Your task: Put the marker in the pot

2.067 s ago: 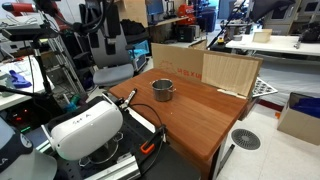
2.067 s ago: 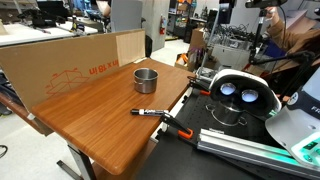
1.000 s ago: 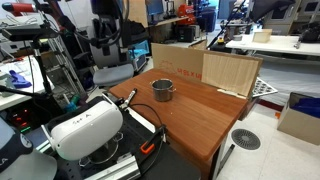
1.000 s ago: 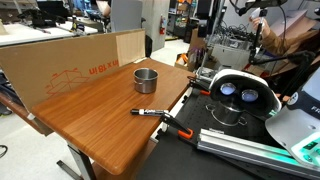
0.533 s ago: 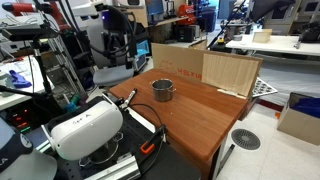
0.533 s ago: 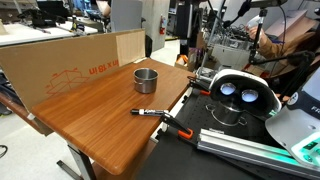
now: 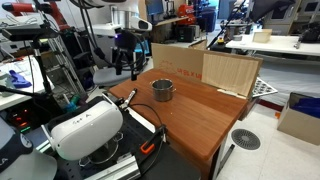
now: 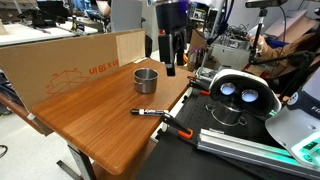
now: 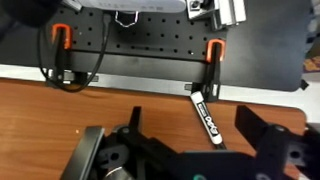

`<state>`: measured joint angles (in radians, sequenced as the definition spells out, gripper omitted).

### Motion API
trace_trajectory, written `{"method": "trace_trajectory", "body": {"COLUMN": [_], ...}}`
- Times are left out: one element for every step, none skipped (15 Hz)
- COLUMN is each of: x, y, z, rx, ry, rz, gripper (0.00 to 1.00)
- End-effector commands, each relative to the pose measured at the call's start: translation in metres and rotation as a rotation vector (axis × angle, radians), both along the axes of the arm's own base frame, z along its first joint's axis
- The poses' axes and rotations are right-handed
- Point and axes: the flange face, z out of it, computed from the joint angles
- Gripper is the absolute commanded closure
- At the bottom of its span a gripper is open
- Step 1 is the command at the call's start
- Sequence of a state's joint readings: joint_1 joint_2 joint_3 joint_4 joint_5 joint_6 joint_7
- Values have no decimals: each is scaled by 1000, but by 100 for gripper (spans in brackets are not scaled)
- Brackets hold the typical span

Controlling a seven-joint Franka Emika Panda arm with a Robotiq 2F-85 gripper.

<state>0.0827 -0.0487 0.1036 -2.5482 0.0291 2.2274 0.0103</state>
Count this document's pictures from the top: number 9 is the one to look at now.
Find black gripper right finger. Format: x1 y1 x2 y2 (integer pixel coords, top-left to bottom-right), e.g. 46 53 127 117
234 104 320 180

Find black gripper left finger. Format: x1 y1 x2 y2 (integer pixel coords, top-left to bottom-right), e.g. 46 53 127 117
59 106 183 180

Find black and white marker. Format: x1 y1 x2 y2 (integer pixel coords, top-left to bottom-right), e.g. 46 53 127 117
189 91 228 150

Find colourful printed mat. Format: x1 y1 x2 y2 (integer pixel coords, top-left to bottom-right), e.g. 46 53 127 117
302 54 320 73

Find black mounting platform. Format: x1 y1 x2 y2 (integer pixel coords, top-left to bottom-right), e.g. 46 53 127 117
0 0 312 93

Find black perforated breadboard plate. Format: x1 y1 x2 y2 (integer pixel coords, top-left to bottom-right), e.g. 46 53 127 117
0 6 232 84

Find orange and black clamp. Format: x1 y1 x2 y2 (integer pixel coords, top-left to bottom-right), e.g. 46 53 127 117
46 23 89 88
184 38 228 103

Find short aluminium extrusion piece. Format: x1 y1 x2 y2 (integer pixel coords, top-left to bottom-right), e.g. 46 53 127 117
185 0 248 31

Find black cable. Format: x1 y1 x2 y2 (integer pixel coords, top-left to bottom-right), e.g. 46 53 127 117
37 13 112 94

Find metal wire headset stand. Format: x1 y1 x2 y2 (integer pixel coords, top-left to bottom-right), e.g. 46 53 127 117
114 11 140 28

